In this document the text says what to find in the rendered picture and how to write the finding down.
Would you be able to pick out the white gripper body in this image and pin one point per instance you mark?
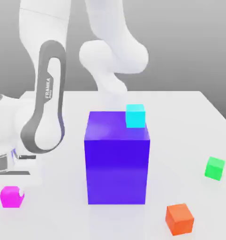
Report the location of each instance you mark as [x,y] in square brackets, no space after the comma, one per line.
[15,179]

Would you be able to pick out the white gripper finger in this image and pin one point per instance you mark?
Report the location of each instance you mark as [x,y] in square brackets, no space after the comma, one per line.
[21,193]

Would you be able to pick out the large purple box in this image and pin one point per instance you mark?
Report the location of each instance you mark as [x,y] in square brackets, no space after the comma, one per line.
[116,168]

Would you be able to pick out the small orange cube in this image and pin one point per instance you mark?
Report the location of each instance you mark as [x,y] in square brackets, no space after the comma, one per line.
[179,219]

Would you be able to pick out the small cyan cube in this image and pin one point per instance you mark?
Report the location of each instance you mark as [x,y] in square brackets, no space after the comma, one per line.
[135,117]

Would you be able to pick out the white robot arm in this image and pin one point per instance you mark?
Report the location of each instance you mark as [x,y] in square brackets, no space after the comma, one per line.
[49,116]

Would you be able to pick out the small magenta cube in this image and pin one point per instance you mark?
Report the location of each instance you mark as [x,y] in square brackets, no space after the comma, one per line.
[9,197]

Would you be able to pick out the small green cube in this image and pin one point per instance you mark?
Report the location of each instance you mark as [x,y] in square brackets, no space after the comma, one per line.
[214,169]

